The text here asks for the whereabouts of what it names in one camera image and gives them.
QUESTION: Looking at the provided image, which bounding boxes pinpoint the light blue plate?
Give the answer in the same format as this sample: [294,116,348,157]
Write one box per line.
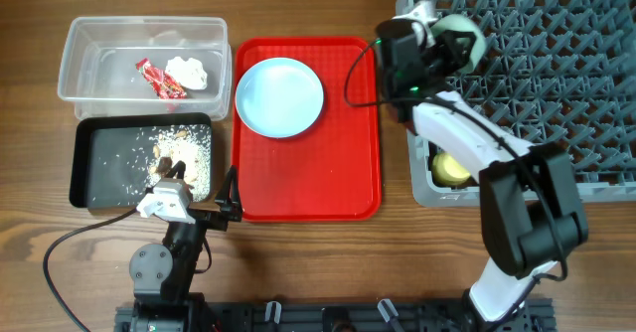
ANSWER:
[235,58,325,138]

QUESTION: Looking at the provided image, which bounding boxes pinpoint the yellow plastic cup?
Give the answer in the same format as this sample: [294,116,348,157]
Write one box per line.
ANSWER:
[431,152,471,186]

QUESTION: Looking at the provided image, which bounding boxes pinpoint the red plastic tray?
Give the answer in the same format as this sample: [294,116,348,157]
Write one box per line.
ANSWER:
[231,37,382,223]

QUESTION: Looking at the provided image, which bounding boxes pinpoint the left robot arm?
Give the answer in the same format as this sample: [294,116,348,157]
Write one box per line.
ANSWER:
[114,161,243,332]

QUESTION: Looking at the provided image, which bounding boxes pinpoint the black tray bin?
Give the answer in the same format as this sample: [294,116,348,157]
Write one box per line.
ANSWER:
[69,113,213,209]

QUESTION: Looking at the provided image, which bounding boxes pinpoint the grey dishwasher rack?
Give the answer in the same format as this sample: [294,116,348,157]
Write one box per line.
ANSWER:
[396,0,635,203]

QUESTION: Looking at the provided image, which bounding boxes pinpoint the clear plastic bin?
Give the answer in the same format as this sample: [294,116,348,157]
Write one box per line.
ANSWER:
[58,16,233,120]

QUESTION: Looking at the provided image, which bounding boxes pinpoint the mint green bowl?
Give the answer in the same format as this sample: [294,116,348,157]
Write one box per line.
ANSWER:
[431,14,486,74]

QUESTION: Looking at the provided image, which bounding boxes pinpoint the rice food leftovers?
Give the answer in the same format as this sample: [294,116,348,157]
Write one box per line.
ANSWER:
[98,125,213,202]

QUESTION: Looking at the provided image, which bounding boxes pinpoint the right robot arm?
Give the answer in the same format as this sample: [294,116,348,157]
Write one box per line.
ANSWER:
[376,15,588,329]

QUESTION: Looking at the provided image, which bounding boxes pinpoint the white napkin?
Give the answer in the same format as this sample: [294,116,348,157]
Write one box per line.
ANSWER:
[165,57,208,90]

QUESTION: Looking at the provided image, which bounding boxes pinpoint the red strawberry snack wrapper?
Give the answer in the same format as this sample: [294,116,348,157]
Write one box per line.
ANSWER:
[135,59,187,99]

